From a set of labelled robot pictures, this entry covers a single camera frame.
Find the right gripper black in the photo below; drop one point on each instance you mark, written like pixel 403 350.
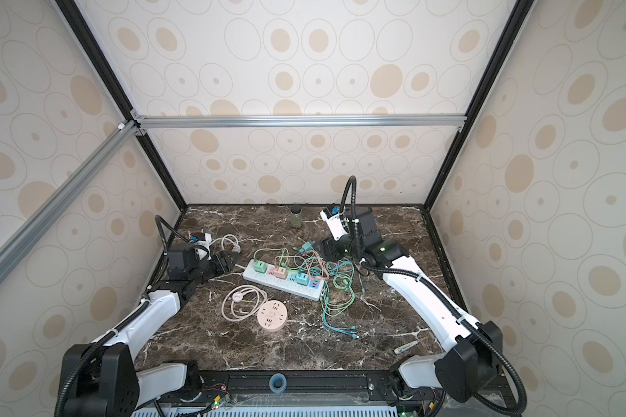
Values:
pixel 329 249

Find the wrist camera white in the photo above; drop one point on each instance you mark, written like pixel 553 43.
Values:
pixel 334 218
pixel 201 242

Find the glass spice jar black lid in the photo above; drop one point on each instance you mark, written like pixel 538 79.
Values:
pixel 296 220

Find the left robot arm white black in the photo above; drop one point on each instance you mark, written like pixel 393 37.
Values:
pixel 99 378

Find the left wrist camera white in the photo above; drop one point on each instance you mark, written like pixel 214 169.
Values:
pixel 201 242

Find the silver aluminium bar back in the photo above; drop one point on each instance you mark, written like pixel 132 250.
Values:
pixel 317 121

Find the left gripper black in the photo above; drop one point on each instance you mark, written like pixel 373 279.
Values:
pixel 225 266

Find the blue tape roll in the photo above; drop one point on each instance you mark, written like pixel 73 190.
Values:
pixel 278 383

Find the silver aluminium bar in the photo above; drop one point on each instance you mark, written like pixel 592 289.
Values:
pixel 317 121
pixel 22 242

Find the pink charger plug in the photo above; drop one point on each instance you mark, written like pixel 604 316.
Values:
pixel 280 273

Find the green charger plug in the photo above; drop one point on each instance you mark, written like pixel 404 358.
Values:
pixel 260 267

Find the teal charger plug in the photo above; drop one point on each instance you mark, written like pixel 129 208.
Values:
pixel 302 279
pixel 306 247

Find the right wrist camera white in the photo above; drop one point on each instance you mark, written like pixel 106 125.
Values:
pixel 334 218

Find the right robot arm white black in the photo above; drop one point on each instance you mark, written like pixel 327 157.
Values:
pixel 472 355

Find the pink round socket hub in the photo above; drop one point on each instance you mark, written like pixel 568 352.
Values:
pixel 272 316

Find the white colourful power strip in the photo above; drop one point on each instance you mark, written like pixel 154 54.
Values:
pixel 312 292

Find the silver aluminium bar left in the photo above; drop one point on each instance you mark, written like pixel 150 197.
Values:
pixel 22 242

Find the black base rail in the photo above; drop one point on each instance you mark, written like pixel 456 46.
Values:
pixel 313 393

